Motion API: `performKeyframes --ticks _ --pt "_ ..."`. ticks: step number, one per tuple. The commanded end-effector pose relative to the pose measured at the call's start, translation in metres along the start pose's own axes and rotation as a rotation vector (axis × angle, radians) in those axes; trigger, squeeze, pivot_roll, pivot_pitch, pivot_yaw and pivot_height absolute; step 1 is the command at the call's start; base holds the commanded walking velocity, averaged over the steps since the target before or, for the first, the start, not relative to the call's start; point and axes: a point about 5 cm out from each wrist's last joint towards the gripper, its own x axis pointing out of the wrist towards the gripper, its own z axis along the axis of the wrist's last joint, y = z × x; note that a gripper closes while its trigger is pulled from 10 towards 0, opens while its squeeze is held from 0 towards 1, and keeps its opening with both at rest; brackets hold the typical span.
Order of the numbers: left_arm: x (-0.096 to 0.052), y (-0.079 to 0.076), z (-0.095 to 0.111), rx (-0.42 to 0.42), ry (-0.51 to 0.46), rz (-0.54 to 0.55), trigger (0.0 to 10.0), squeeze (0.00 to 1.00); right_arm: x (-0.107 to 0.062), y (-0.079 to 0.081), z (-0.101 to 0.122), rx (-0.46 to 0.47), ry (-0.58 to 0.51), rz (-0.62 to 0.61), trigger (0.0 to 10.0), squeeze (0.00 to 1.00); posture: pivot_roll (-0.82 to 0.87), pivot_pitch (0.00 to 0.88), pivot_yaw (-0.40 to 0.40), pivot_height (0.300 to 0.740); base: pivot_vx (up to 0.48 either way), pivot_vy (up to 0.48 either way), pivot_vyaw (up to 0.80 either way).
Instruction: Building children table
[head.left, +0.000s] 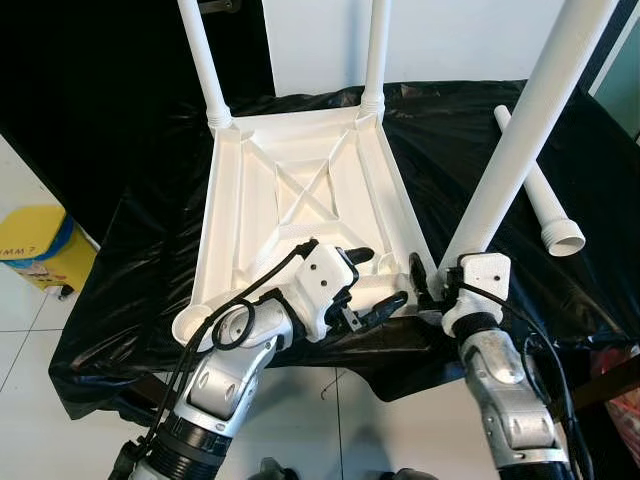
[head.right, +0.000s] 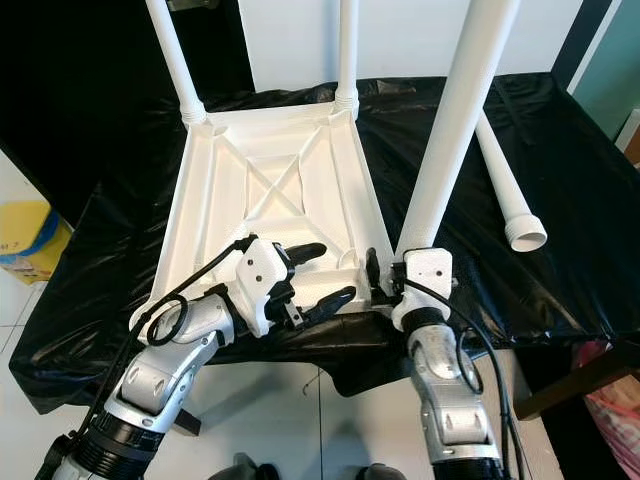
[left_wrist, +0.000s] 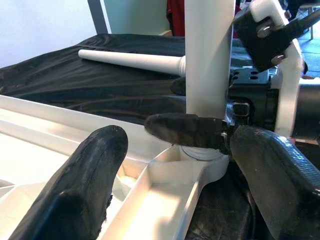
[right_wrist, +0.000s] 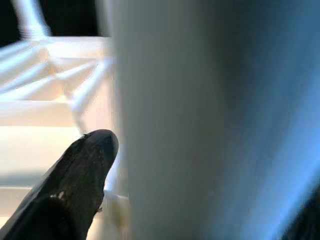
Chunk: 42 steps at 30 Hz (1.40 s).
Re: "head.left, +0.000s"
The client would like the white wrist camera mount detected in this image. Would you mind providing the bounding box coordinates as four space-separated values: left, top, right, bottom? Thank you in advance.
442 253 513 336
290 243 361 341

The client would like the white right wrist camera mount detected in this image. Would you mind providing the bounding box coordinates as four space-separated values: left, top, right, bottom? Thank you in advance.
442 253 513 336

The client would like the pink patterned bag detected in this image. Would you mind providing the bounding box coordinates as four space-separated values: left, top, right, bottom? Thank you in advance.
590 350 640 461

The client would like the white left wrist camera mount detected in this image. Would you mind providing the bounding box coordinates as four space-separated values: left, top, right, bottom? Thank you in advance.
290 243 361 341

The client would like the dark grey robot foot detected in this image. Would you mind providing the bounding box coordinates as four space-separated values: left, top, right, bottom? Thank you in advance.
385 467 441 480
260 457 301 480

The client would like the white plastic table top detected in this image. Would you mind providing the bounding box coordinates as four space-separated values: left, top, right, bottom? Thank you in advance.
172 102 436 353

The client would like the dark grey robot right foot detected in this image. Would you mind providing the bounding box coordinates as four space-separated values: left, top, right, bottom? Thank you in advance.
385 467 441 480

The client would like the yellow storage box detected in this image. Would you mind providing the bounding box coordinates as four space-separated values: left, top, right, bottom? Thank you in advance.
0 205 98 296

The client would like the white plastic table leg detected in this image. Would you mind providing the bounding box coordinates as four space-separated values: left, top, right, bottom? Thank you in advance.
177 0 236 131
360 0 393 113
438 0 621 271
493 105 587 258

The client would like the black door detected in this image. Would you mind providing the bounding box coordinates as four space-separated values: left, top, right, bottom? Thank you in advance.
0 0 273 241

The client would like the black plastic table cover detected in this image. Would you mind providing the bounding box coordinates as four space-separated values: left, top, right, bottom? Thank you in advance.
48 78 640 421

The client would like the dark grey robot left foot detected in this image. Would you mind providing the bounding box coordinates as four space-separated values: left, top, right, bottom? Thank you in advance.
260 457 301 480

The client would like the dark door frame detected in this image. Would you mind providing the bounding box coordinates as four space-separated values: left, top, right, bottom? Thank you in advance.
590 0 640 96

